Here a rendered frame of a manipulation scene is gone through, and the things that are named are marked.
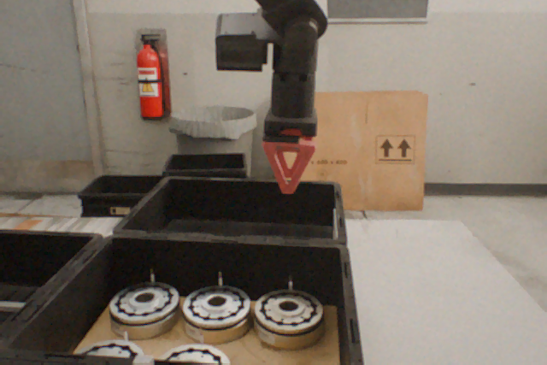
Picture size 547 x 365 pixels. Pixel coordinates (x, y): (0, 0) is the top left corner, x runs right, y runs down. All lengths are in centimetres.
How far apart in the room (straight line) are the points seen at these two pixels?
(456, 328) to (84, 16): 308
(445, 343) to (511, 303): 22
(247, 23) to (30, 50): 323
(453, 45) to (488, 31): 24
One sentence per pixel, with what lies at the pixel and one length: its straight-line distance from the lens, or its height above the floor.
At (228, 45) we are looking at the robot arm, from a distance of 57.
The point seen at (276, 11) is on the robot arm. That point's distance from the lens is 51.
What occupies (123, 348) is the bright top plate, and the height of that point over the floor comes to 86.
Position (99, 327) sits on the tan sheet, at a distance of 78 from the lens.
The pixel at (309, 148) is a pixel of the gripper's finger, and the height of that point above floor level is 112.
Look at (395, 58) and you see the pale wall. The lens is 345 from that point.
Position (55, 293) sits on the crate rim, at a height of 93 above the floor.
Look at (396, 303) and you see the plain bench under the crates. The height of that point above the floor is 70.
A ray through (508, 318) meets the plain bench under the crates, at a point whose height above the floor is 70.
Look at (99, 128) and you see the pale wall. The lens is 365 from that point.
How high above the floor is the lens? 127
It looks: 17 degrees down
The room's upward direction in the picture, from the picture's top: straight up
